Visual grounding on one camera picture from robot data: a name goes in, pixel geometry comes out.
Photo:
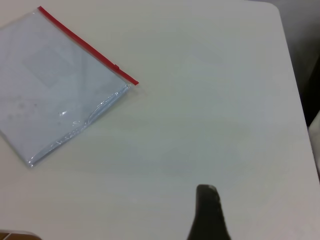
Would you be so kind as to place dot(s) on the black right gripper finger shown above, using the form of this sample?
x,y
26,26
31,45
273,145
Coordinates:
x,y
208,215

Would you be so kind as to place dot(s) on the red zipper slider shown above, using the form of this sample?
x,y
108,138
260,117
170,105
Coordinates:
x,y
116,67

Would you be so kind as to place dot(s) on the clear plastic zipper bag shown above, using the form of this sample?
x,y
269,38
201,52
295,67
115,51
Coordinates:
x,y
62,82

